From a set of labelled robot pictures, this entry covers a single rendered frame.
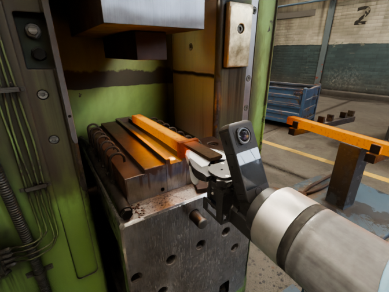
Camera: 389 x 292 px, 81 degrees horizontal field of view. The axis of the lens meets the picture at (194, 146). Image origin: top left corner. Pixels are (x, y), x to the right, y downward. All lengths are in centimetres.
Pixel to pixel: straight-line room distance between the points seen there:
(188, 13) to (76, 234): 61
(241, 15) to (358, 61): 741
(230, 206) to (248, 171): 8
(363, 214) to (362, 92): 728
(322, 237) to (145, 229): 35
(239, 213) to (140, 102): 72
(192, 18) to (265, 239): 41
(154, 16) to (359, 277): 46
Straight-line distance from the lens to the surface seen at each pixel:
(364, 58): 805
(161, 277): 64
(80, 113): 94
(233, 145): 31
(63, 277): 81
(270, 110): 433
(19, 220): 65
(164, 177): 54
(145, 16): 47
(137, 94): 97
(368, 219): 88
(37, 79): 57
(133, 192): 53
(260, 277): 160
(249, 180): 33
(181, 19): 50
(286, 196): 30
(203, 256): 68
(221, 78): 74
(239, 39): 75
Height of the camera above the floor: 123
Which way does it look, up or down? 22 degrees down
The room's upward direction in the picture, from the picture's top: straight up
